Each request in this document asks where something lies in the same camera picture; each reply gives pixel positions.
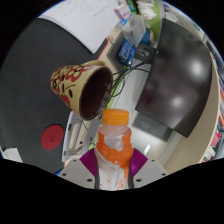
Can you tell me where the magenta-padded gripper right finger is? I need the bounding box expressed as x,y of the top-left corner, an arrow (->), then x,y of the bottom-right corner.
128,147 -> 168,190

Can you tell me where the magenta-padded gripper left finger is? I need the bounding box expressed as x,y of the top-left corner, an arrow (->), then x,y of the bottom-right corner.
57,147 -> 100,190

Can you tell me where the orange-capped clear drink bottle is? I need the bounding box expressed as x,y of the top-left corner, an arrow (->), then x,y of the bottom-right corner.
93,108 -> 135,191

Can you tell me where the flat round red coaster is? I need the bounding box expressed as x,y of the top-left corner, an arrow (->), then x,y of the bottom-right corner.
40,123 -> 65,151

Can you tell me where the shelf unit with items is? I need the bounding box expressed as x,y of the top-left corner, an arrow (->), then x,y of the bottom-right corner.
198,49 -> 224,164

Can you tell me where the cream mug with red flowers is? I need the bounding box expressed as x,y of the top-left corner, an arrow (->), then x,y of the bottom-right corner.
49,60 -> 115,121

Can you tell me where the black computer monitor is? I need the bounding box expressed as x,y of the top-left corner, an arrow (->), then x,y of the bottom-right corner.
134,17 -> 214,139

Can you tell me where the dark grey desk mat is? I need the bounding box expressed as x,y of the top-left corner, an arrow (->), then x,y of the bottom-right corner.
0,17 -> 112,175

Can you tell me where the blue electronics box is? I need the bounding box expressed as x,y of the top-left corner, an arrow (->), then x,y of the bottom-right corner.
117,38 -> 137,66

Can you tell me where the clear plastic bag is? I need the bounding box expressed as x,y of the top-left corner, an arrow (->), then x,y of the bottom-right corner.
121,14 -> 148,48

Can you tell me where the large white paper sheet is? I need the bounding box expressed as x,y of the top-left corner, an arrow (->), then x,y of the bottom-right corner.
37,0 -> 127,55

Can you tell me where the white metal bracket stand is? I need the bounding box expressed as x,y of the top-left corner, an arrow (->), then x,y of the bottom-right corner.
61,110 -> 103,163

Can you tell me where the black cable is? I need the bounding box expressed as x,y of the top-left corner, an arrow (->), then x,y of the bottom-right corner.
98,59 -> 152,120

